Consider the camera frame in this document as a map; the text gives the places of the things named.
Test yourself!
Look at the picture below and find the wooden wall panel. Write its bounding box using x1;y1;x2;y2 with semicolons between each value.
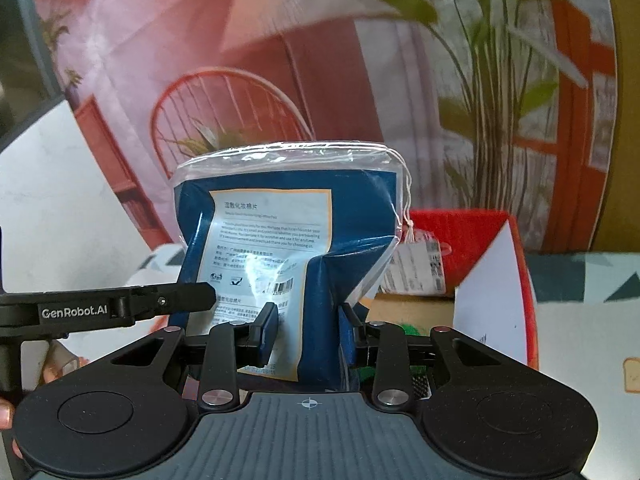
590;0;640;256

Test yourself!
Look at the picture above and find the red strawberry print cardboard box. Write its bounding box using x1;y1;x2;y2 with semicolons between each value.
380;210;538;367

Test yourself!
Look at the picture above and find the printed room scene wall backdrop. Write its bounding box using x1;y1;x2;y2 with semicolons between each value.
27;0;618;261

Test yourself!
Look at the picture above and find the dark window frame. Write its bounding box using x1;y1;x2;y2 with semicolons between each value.
0;0;66;151

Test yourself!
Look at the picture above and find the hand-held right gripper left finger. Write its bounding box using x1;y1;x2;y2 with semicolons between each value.
107;302;279;411

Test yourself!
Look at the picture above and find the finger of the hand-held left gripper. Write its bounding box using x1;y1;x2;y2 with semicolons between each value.
114;282;217;321

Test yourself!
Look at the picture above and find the person's left hand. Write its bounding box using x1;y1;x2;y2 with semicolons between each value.
0;342;80;461

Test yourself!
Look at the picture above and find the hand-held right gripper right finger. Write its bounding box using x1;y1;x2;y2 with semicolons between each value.
340;302;501;411

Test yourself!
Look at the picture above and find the patterned white tablecloth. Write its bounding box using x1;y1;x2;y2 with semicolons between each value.
135;244;640;476

